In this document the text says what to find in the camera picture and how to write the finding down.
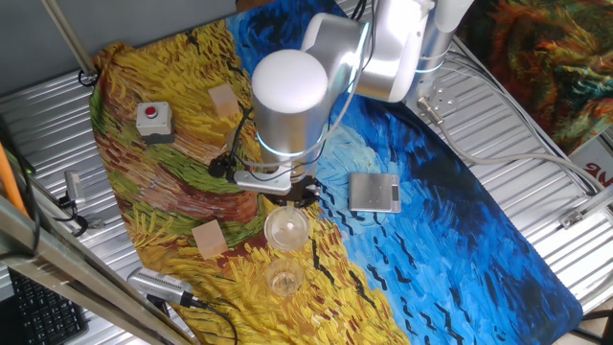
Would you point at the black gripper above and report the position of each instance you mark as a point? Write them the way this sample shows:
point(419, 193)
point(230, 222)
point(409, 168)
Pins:
point(301, 191)

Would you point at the clear plastic cup with water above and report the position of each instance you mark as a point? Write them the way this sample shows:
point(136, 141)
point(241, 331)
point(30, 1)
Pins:
point(287, 230)

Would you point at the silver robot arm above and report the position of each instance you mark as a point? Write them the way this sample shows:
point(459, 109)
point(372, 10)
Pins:
point(287, 96)

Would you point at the clear empty plastic cup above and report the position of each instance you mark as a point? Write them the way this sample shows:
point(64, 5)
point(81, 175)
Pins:
point(285, 279)

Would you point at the silver digital kitchen scale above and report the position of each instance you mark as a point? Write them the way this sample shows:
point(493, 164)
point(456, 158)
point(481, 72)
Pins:
point(371, 191)

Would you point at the plain wooden block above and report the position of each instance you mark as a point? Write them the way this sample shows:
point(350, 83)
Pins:
point(210, 239)
point(223, 100)

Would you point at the painted wheat field tablecloth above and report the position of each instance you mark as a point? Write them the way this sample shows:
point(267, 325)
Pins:
point(383, 278)

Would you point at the grey box with red button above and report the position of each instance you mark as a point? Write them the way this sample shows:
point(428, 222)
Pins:
point(154, 122)

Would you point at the black computer keyboard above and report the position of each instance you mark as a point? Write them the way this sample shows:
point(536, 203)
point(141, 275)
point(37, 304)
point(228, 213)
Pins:
point(45, 311)

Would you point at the slanted aluminium pole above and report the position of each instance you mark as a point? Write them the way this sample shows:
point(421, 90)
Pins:
point(69, 36)

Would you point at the orange green painted cloth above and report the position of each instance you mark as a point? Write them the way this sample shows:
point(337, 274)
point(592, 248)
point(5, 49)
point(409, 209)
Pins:
point(541, 62)

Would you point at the orange pole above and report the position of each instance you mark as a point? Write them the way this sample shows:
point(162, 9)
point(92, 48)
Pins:
point(9, 182)

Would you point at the white sign with red letters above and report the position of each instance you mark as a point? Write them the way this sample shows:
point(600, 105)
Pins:
point(594, 165)

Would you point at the black stand leg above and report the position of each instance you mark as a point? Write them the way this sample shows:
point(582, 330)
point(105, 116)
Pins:
point(596, 318)

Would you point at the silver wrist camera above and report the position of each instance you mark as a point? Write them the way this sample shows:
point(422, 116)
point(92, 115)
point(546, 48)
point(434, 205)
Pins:
point(261, 183)

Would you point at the ribbed silver camera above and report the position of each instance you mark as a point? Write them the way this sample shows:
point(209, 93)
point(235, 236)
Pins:
point(158, 285)

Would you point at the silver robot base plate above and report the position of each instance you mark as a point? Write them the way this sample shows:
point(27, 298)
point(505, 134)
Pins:
point(440, 98)

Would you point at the grey metal mounting bracket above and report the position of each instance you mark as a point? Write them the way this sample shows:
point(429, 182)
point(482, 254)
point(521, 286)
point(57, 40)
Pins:
point(96, 223)

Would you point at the small grey camera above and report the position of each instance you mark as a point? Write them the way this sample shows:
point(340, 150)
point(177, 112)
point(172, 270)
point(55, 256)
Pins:
point(74, 187)

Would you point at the aluminium frame beam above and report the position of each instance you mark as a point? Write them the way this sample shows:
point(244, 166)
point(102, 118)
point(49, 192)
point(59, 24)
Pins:
point(72, 268)

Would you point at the aluminium bar with bracket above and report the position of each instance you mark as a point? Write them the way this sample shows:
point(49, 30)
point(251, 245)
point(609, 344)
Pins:
point(589, 206)

